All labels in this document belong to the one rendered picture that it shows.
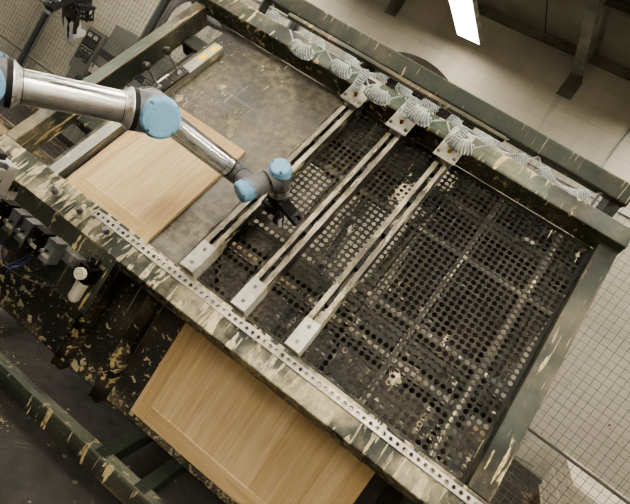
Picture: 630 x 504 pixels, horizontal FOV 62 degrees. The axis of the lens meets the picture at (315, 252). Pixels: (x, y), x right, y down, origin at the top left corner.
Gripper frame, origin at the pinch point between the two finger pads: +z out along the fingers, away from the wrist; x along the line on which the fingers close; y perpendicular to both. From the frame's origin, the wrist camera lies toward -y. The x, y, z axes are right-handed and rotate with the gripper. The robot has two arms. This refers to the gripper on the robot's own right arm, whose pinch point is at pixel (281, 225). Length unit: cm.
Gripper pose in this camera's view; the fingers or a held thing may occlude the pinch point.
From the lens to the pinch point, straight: 200.5
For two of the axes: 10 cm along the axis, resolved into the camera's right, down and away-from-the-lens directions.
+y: -7.9, -5.7, 2.3
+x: -6.1, 6.6, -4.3
